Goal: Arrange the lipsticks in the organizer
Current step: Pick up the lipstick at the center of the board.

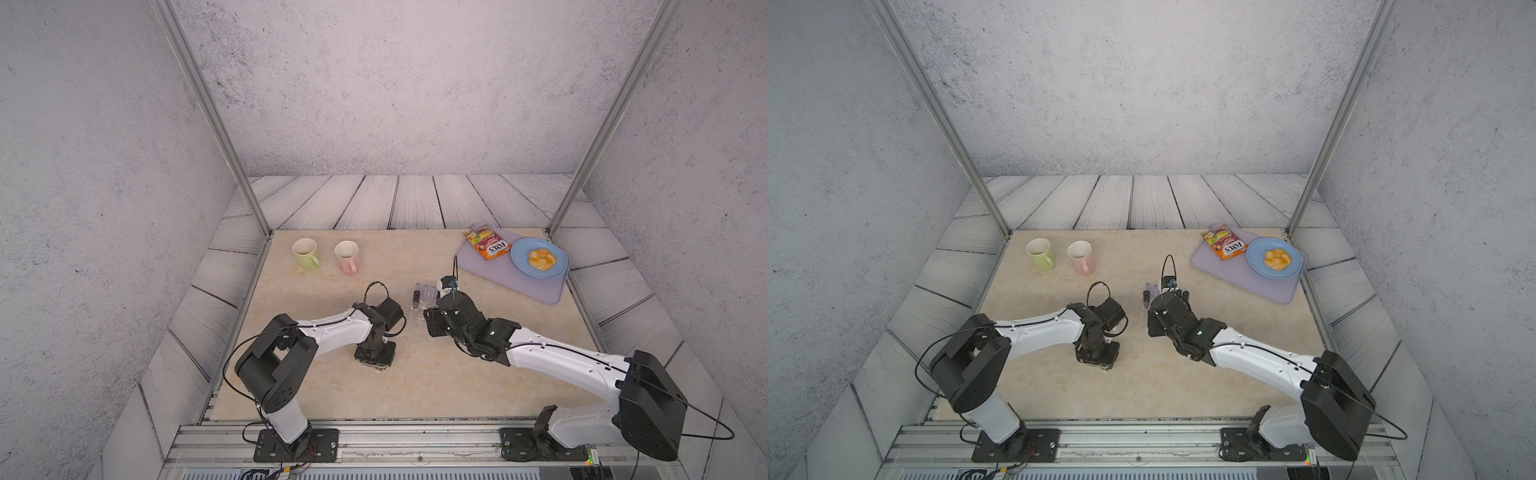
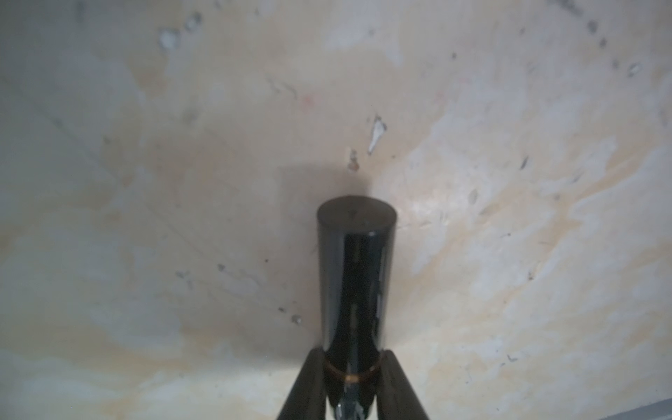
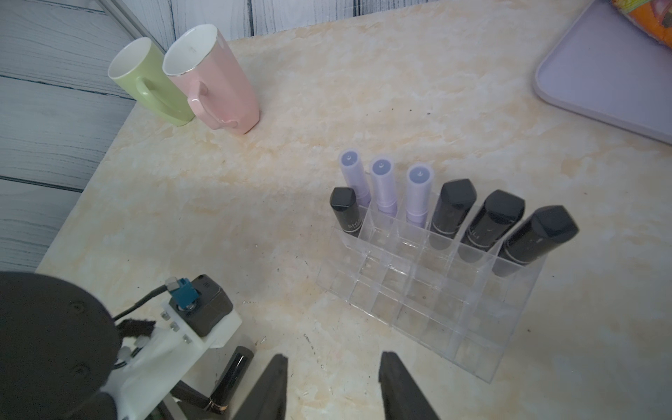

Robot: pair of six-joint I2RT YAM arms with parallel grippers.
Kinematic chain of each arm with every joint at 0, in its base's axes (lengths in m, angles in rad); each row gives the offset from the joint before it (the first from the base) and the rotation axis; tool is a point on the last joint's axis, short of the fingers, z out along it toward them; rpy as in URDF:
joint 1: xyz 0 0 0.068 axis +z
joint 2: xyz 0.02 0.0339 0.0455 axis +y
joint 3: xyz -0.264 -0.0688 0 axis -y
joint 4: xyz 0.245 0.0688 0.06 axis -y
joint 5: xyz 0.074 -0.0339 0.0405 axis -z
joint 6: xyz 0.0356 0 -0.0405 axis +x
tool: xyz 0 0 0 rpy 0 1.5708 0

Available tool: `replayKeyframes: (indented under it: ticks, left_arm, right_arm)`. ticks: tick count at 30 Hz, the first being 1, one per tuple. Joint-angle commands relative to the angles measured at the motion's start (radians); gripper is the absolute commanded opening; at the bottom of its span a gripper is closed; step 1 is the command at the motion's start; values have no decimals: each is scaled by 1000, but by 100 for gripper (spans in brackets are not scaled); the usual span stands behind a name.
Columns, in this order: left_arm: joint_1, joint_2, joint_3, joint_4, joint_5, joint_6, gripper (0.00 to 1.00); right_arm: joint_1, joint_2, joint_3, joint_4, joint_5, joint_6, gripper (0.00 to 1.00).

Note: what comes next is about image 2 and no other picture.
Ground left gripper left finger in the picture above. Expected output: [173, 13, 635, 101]
[278, 348, 327, 420]

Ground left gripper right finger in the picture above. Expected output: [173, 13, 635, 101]
[376, 350, 429, 420]

